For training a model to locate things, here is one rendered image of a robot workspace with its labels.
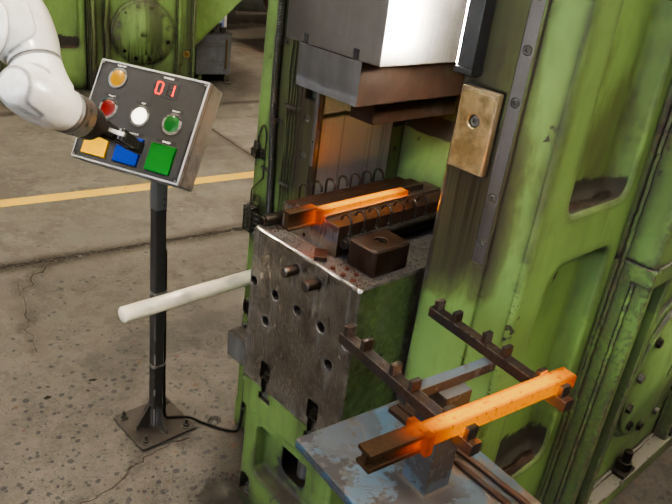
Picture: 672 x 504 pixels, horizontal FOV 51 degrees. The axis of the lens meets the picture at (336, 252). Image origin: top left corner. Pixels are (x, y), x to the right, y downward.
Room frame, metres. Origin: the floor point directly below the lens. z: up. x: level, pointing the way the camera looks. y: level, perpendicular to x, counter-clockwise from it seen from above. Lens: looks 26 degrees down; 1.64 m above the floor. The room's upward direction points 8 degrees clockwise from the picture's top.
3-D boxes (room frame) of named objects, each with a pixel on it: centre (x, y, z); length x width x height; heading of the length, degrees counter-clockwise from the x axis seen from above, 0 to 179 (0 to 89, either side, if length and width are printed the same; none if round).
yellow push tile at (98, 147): (1.77, 0.67, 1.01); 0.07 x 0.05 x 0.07; 71
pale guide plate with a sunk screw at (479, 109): (1.41, -0.25, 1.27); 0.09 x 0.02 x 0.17; 46
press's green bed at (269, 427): (1.65, -0.12, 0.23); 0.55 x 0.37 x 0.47; 136
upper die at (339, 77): (1.68, -0.07, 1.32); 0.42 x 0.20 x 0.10; 136
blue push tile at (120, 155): (1.74, 0.58, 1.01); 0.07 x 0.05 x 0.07; 71
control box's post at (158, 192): (1.86, 0.53, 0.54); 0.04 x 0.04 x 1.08; 46
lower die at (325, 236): (1.68, -0.07, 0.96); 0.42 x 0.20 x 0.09; 136
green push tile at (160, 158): (1.71, 0.48, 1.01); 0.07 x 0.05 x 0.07; 71
